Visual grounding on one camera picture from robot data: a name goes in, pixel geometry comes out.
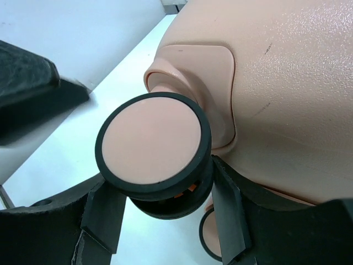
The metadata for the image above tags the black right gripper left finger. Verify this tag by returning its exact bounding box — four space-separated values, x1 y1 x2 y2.
1 174 126 265

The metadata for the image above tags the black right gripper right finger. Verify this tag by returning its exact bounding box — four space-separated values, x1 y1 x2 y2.
212 156 352 264

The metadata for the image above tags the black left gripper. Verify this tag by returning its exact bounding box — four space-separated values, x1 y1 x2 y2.
1 41 90 146

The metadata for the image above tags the pink hard-shell suitcase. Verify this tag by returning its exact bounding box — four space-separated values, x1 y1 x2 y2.
95 1 352 263

